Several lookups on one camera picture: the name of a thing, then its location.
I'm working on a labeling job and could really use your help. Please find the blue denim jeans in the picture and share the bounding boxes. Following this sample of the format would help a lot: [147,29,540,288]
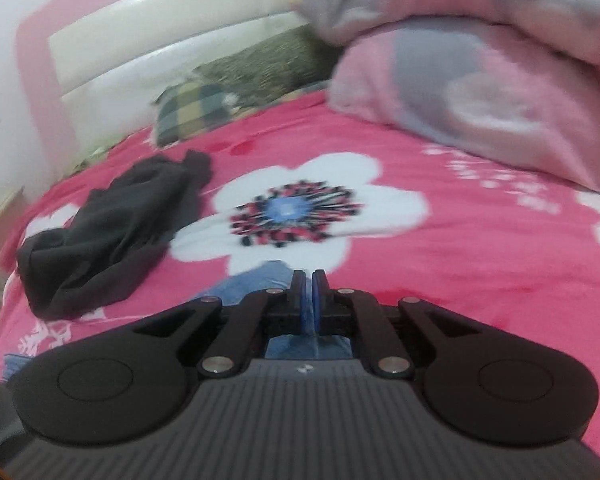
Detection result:
[2,259,354,384]

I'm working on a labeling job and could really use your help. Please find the pink floral bed blanket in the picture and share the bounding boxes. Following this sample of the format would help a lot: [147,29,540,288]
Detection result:
[0,93,600,454]

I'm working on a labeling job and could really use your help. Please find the black crumpled garment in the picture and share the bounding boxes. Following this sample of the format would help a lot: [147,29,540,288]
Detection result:
[17,151,212,322]

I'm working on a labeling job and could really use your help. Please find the plaid pillow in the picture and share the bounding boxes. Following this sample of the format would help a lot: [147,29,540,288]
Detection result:
[152,80,238,148]

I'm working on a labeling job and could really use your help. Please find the green floral pillow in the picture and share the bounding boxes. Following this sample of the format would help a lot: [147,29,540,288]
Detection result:
[194,25,343,110]

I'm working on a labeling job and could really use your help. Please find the white pink headboard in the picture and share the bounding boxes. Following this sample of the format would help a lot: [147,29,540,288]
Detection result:
[16,0,290,174]

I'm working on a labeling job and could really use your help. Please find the pink grey folded duvet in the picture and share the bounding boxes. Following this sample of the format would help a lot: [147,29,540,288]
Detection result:
[294,0,600,192]

